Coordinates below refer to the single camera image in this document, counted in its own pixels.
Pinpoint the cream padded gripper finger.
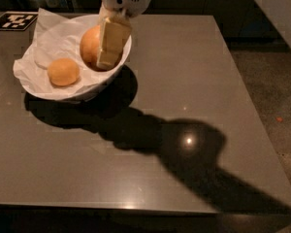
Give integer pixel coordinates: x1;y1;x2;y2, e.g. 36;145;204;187
96;16;132;70
97;5;117;25

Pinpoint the orange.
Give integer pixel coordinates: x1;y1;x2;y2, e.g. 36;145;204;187
80;25;104;72
48;58;80;86

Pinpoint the white bowl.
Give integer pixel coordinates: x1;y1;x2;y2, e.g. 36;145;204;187
19;14;133;103

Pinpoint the white paper liner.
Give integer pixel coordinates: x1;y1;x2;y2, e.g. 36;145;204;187
12;7;127;101

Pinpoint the black white marker tag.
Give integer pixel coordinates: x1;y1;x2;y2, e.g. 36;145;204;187
0;12;38;31

